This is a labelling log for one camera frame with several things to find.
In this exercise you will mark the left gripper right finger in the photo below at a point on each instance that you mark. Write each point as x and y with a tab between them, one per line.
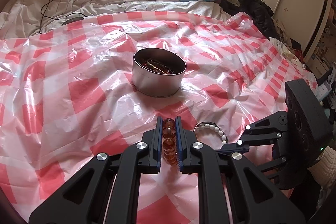
231	188

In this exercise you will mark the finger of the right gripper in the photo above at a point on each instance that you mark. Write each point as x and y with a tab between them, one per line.
265	131
270	155

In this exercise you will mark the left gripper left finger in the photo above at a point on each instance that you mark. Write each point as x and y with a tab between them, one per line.
106	189

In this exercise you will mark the gold red jewelry pile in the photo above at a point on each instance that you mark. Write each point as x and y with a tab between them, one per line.
154	65

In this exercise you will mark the white knit sleeve forearm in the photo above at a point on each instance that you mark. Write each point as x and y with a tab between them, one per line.
324	172

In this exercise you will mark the black garment at bedside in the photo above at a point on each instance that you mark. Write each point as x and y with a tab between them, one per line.
260	13

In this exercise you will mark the red white checkered plastic sheet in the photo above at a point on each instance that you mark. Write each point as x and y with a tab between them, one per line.
66	95

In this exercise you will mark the round silver metal tin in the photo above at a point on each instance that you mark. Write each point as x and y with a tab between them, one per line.
154	84

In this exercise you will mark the white striped bed sheet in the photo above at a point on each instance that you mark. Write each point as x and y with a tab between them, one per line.
23	18

